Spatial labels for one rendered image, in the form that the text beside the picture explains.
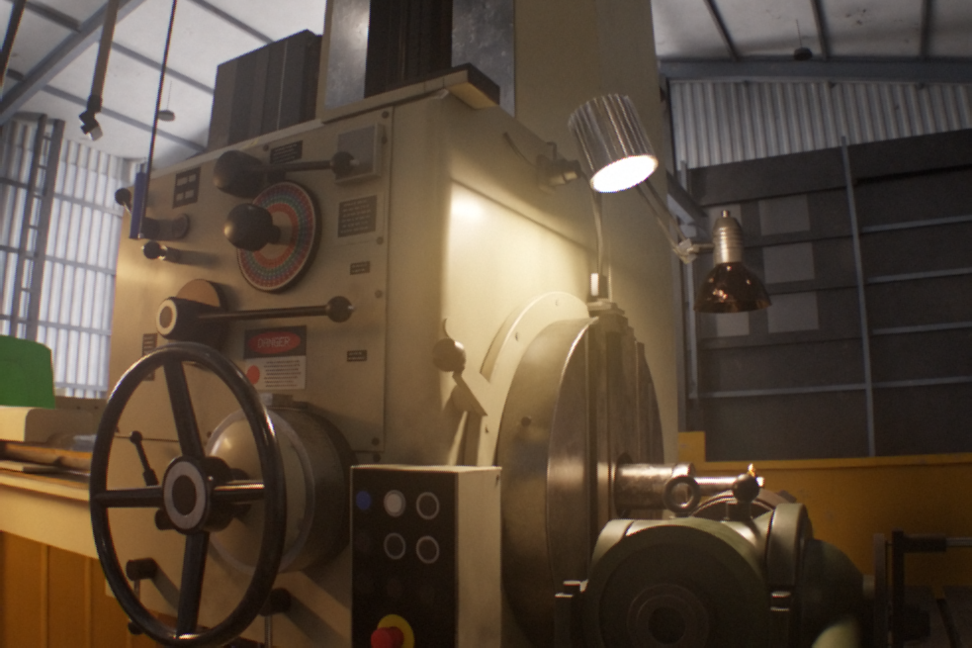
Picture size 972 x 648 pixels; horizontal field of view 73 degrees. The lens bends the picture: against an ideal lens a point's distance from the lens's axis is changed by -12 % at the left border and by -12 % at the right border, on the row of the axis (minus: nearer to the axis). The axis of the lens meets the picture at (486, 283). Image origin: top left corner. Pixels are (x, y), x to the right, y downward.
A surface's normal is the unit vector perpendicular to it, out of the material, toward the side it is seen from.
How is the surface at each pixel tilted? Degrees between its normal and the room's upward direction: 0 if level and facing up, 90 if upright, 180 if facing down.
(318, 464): 67
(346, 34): 90
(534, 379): 54
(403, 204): 90
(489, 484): 90
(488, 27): 90
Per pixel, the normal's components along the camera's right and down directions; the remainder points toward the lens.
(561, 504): 0.87, -0.10
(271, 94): -0.49, -0.17
